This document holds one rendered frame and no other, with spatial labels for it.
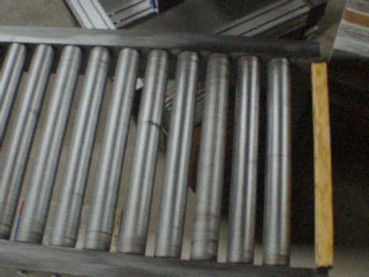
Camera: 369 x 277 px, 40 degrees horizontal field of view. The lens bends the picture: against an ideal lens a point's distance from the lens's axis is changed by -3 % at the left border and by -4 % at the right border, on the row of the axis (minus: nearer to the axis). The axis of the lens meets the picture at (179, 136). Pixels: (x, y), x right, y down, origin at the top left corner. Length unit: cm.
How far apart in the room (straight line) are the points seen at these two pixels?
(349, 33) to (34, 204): 98
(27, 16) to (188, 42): 135
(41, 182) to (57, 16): 142
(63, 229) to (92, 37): 44
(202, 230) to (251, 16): 117
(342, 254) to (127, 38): 105
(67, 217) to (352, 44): 96
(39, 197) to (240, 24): 117
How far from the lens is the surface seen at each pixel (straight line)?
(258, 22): 196
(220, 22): 197
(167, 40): 115
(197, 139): 151
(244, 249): 94
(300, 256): 179
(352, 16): 149
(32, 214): 100
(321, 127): 103
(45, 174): 103
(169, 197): 97
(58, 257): 96
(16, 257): 98
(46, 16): 237
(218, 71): 110
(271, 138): 104
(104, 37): 118
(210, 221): 95
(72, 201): 99
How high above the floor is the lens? 170
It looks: 61 degrees down
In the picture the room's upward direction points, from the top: 4 degrees counter-clockwise
